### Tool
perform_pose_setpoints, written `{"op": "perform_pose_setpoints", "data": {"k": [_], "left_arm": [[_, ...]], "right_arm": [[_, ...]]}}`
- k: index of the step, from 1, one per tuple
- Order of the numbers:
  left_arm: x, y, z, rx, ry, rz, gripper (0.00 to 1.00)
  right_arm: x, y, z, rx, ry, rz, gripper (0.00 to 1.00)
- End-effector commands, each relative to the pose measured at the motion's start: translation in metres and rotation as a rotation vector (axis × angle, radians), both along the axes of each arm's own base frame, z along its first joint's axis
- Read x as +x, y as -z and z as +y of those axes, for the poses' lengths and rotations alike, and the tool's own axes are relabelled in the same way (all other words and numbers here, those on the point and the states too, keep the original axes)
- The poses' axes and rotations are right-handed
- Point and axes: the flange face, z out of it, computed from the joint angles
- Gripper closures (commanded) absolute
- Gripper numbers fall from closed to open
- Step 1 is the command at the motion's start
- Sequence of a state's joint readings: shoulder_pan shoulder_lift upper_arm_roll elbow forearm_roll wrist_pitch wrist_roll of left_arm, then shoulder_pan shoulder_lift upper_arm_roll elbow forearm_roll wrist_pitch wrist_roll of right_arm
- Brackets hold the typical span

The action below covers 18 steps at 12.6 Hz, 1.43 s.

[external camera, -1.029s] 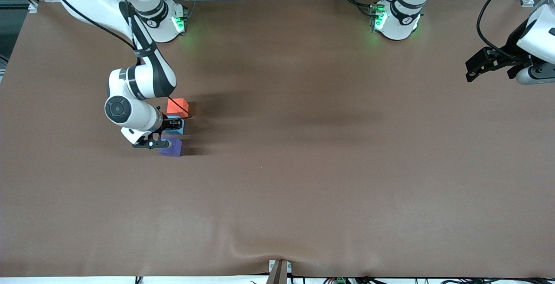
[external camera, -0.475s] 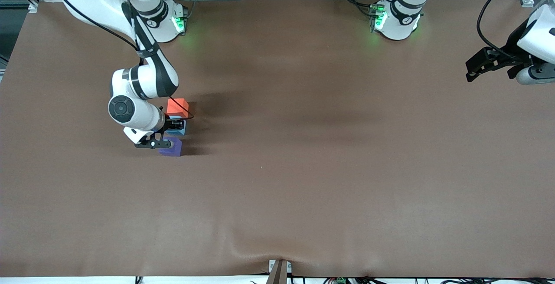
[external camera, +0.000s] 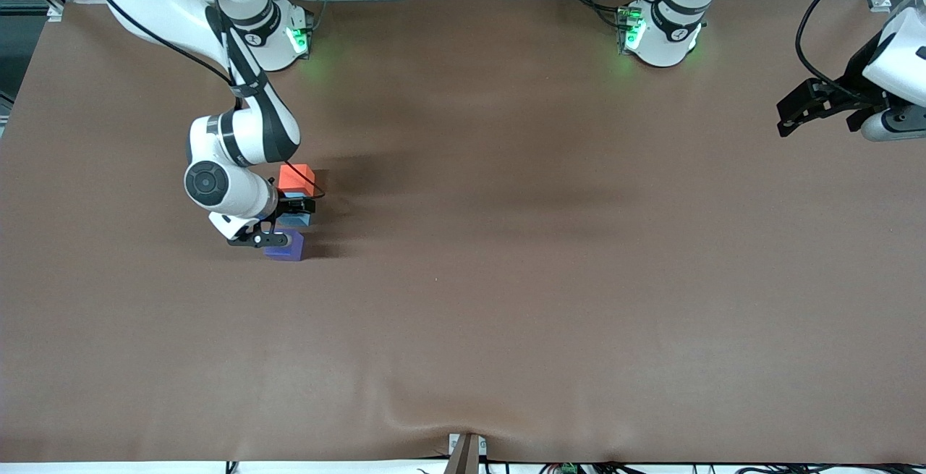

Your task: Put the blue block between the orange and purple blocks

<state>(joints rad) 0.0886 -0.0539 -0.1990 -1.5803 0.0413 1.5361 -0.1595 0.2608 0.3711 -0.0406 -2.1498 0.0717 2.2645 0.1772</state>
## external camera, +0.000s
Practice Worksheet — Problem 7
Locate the orange foam block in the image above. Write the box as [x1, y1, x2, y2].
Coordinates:
[278, 164, 317, 197]

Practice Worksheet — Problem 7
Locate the purple foam block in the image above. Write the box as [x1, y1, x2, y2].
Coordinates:
[263, 230, 305, 262]

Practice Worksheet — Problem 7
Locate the brown table cloth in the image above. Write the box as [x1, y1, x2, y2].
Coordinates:
[0, 0, 926, 465]

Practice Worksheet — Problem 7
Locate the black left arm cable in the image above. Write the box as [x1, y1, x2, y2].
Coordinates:
[794, 0, 898, 102]

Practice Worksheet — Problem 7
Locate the brown table clamp bracket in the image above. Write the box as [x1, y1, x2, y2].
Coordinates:
[445, 432, 487, 474]

